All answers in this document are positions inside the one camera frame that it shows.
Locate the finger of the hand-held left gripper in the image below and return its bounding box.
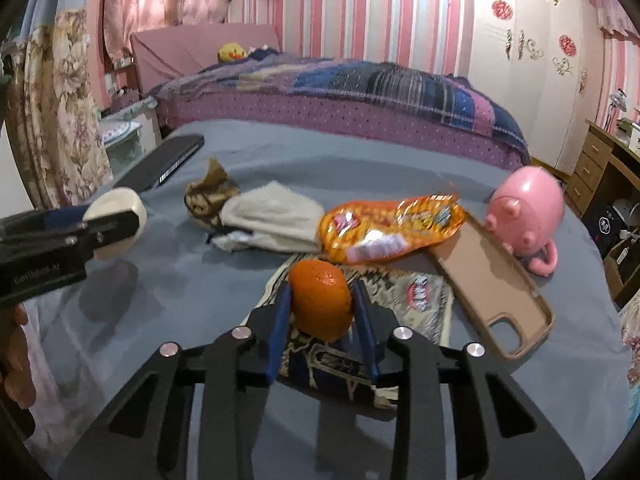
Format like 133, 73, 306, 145
30, 209, 141, 263
0, 205, 98, 238

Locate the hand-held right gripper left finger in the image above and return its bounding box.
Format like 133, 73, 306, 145
57, 280, 294, 480

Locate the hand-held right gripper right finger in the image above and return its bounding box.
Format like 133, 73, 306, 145
350, 280, 586, 480

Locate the cream white roll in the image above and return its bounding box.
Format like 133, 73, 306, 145
82, 187, 148, 261

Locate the dark patterned packet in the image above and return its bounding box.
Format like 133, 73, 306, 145
240, 255, 453, 411

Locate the orange fruit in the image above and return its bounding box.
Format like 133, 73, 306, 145
287, 259, 352, 342

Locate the brown wrapper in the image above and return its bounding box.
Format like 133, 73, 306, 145
184, 157, 241, 231

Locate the orange snack bag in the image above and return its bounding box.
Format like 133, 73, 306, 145
317, 192, 468, 265

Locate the white sock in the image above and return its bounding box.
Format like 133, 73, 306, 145
210, 181, 326, 253

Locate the person's left hand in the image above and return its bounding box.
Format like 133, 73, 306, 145
0, 302, 37, 411

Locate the black phone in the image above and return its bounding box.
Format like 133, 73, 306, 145
112, 134, 206, 193

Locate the white nightstand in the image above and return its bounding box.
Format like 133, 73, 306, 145
100, 100, 163, 171

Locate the blue floral curtain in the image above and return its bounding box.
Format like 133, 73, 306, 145
5, 0, 113, 211

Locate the brown phone case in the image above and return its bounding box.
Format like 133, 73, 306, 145
427, 212, 557, 363

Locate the pink headboard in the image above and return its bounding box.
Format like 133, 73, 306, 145
131, 24, 281, 93

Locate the pink pig mug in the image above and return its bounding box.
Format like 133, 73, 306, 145
485, 166, 566, 277

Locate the yellow duck plush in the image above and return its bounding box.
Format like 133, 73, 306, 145
217, 42, 248, 64

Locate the purple polka-dot bed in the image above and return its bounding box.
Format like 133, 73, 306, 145
130, 22, 531, 171

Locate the long pink curtain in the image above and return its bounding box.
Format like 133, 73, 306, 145
85, 0, 236, 61

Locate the striped purple quilt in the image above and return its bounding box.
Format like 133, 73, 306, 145
150, 52, 531, 153

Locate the black paper bag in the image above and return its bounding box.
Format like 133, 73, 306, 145
582, 200, 626, 256

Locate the brown cardboard box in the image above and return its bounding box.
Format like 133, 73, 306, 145
602, 237, 640, 306

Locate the wooden desk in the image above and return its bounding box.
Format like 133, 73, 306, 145
565, 120, 640, 221

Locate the white wardrobe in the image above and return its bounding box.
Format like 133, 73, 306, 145
467, 0, 606, 173

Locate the white box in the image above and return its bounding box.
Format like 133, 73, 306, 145
617, 117, 640, 153

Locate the desk lamp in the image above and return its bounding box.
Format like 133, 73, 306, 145
602, 89, 629, 126

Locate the short pink curtain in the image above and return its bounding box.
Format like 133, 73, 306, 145
585, 0, 640, 43

